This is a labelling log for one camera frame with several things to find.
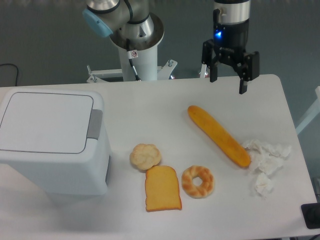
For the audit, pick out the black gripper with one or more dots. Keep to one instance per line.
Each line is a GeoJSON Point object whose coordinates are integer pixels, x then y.
{"type": "Point", "coordinates": [228, 47]}

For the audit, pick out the white plastic trash can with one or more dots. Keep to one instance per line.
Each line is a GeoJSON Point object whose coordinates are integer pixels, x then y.
{"type": "Point", "coordinates": [56, 138]}

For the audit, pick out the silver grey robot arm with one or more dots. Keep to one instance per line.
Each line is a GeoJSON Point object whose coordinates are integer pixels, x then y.
{"type": "Point", "coordinates": [137, 32]}

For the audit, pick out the long orange baguette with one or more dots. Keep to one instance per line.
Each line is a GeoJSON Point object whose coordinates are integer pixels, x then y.
{"type": "Point", "coordinates": [220, 136]}

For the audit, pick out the large crumpled white tissue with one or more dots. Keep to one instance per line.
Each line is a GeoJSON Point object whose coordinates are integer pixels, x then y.
{"type": "Point", "coordinates": [266, 157]}

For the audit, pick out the small crumpled white tissue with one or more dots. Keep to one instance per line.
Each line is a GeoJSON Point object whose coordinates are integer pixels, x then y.
{"type": "Point", "coordinates": [263, 185]}

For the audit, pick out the round flower-shaped bun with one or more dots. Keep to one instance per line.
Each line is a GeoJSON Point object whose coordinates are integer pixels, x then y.
{"type": "Point", "coordinates": [145, 156]}

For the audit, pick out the orange toast slice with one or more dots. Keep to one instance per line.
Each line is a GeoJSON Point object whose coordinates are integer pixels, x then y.
{"type": "Point", "coordinates": [162, 189]}

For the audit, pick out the black device at edge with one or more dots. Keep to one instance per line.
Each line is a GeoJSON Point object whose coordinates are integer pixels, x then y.
{"type": "Point", "coordinates": [311, 215]}

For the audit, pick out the white frame at right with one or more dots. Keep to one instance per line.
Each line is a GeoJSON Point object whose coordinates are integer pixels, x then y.
{"type": "Point", "coordinates": [310, 113]}

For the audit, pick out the braided ring bread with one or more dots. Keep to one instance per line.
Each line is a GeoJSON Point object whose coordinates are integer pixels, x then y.
{"type": "Point", "coordinates": [197, 181]}

